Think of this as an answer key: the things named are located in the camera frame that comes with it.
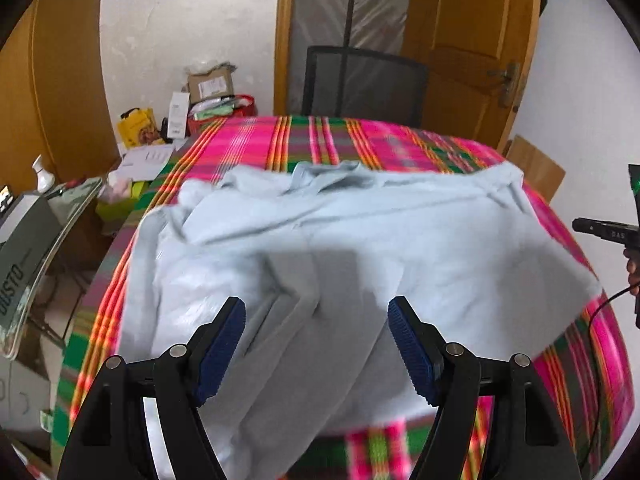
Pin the glass table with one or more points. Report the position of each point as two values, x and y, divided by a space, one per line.
70 205

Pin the white papers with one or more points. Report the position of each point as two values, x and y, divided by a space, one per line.
147 157

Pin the person's right hand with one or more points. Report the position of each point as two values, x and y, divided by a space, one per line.
632 272

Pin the white vase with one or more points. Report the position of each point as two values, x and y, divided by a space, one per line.
44 177

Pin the wooden wardrobe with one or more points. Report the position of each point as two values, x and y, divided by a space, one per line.
65 85

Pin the pink cloth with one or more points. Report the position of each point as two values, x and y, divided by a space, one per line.
117 190

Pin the wooden board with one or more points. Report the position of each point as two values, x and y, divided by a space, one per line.
537 167

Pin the grey printed box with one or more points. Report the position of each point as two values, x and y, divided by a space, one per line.
25 240

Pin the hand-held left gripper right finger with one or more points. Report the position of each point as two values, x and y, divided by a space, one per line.
407 350

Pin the white drawer cabinet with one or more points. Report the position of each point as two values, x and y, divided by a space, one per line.
20 395

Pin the pink green plaid blanket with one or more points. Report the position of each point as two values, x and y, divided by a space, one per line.
350 135

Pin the light blue t-shirt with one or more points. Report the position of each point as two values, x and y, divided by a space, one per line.
325 240

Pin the wooden door frame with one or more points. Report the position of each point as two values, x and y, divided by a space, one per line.
284 35

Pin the yellow paper bag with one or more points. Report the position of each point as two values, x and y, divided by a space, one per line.
136 127

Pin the red bag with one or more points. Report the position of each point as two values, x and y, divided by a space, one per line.
245 107

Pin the black mesh chair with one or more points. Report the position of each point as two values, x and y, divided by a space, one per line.
365 85

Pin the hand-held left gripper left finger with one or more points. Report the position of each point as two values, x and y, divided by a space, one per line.
222 350

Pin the labelled cardboard box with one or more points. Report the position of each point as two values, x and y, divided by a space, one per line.
210 84

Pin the yellow-green box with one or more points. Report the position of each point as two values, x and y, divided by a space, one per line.
117 207

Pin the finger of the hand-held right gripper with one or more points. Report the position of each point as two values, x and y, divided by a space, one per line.
592 227

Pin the translucent plastic door curtain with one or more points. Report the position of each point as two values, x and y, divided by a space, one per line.
320 10

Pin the white carton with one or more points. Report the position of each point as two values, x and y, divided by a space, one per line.
178 112

